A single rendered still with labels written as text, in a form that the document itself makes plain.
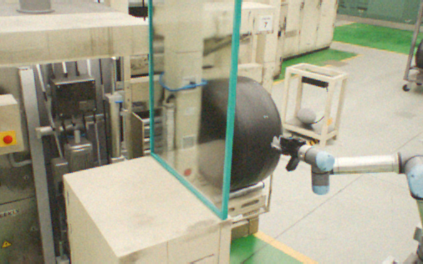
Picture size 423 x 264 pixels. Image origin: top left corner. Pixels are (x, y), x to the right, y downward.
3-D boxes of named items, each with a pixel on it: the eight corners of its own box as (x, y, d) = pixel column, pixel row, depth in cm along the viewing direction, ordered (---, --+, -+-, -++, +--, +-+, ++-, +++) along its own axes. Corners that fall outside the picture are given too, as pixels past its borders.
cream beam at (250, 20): (178, 43, 220) (179, 12, 214) (155, 33, 239) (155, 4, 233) (274, 33, 251) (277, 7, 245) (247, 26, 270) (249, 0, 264)
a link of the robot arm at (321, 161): (323, 176, 184) (322, 157, 180) (303, 168, 192) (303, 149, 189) (336, 170, 187) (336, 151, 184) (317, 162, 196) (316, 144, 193)
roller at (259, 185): (210, 206, 225) (210, 199, 224) (205, 202, 229) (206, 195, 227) (264, 190, 243) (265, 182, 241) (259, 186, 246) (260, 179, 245)
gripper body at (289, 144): (291, 133, 206) (310, 139, 197) (290, 150, 209) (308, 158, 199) (278, 136, 202) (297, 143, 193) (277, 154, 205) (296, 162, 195)
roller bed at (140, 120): (143, 170, 253) (142, 121, 241) (132, 159, 264) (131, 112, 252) (174, 162, 263) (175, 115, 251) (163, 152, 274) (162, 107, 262)
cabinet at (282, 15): (247, 89, 690) (255, 6, 640) (220, 81, 725) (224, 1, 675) (282, 78, 752) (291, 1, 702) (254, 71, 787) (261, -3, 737)
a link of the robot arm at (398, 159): (429, 143, 193) (311, 150, 207) (435, 154, 183) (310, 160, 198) (430, 167, 197) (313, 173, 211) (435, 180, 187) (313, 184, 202)
